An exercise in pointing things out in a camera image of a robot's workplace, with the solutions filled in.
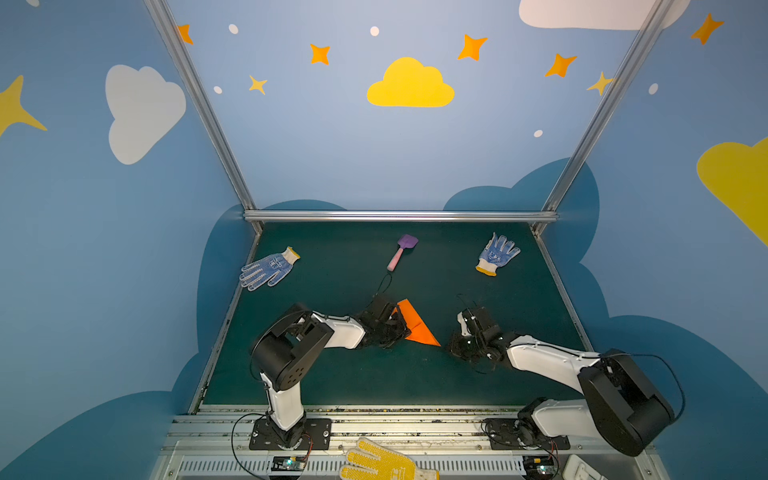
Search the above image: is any orange square paper sheet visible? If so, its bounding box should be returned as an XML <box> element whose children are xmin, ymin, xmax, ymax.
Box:
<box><xmin>397</xmin><ymin>299</ymin><xmax>441</xmax><ymax>347</ymax></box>

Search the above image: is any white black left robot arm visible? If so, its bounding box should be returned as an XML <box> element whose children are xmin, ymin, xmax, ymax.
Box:
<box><xmin>250</xmin><ymin>294</ymin><xmax>411</xmax><ymax>449</ymax></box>

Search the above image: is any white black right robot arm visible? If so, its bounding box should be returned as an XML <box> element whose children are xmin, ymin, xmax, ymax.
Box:
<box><xmin>449</xmin><ymin>307</ymin><xmax>683</xmax><ymax>457</ymax></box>

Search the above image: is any purple pink toy spatula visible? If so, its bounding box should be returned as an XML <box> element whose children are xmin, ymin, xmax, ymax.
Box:
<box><xmin>387</xmin><ymin>234</ymin><xmax>418</xmax><ymax>272</ymax></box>

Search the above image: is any blue dotted glove right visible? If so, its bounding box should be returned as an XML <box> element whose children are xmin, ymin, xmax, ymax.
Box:
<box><xmin>475</xmin><ymin>233</ymin><xmax>521</xmax><ymax>277</ymax></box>

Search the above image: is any blue dotted glove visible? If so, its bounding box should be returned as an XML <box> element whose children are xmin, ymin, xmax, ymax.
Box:
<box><xmin>475</xmin><ymin>233</ymin><xmax>521</xmax><ymax>277</ymax></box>
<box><xmin>238</xmin><ymin>246</ymin><xmax>300</xmax><ymax>291</ymax></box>

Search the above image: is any blue dotted glove left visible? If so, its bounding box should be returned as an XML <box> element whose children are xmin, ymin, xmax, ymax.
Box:
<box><xmin>238</xmin><ymin>246</ymin><xmax>300</xmax><ymax>291</ymax></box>

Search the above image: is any right green circuit board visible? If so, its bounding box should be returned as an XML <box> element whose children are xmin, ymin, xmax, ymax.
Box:
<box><xmin>523</xmin><ymin>456</ymin><xmax>558</xmax><ymax>480</ymax></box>

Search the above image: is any green circuit board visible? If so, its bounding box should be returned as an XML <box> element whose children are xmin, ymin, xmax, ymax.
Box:
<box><xmin>523</xmin><ymin>456</ymin><xmax>558</xmax><ymax>480</ymax></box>
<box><xmin>270</xmin><ymin>456</ymin><xmax>307</xmax><ymax>473</ymax></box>

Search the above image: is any yellow dotted glove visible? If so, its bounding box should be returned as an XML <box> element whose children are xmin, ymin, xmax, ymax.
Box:
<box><xmin>339</xmin><ymin>437</ymin><xmax>441</xmax><ymax>480</ymax></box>

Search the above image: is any white object bottom right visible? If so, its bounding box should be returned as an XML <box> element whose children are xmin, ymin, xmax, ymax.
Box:
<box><xmin>561</xmin><ymin>455</ymin><xmax>606</xmax><ymax>480</ymax></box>

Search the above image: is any left green circuit board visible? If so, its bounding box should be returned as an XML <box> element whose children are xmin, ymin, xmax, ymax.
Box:
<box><xmin>270</xmin><ymin>456</ymin><xmax>307</xmax><ymax>473</ymax></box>

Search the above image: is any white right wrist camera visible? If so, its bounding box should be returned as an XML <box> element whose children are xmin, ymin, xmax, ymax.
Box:
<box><xmin>457</xmin><ymin>310</ymin><xmax>472</xmax><ymax>338</ymax></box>

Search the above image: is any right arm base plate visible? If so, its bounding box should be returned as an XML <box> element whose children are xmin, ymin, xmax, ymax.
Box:
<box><xmin>482</xmin><ymin>418</ymin><xmax>571</xmax><ymax>450</ymax></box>

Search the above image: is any horizontal aluminium frame rail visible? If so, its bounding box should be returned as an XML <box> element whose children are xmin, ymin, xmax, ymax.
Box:
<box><xmin>244</xmin><ymin>210</ymin><xmax>558</xmax><ymax>223</ymax></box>

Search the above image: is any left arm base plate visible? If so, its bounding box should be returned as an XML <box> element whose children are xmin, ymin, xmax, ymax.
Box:
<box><xmin>248</xmin><ymin>417</ymin><xmax>332</xmax><ymax>451</ymax></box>

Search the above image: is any aluminium front rail base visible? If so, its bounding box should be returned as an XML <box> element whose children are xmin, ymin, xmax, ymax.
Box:
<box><xmin>151</xmin><ymin>405</ymin><xmax>668</xmax><ymax>479</ymax></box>

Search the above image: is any left aluminium frame post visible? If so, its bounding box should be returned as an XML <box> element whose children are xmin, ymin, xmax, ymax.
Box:
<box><xmin>144</xmin><ymin>0</ymin><xmax>257</xmax><ymax>213</ymax></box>

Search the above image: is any aluminium frame post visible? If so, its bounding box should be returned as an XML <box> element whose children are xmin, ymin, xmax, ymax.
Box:
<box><xmin>144</xmin><ymin>0</ymin><xmax>257</xmax><ymax>213</ymax></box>
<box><xmin>532</xmin><ymin>0</ymin><xmax>689</xmax><ymax>238</ymax></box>

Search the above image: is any right aluminium frame post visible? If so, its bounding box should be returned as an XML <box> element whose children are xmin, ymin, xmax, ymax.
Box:
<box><xmin>532</xmin><ymin>0</ymin><xmax>689</xmax><ymax>238</ymax></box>

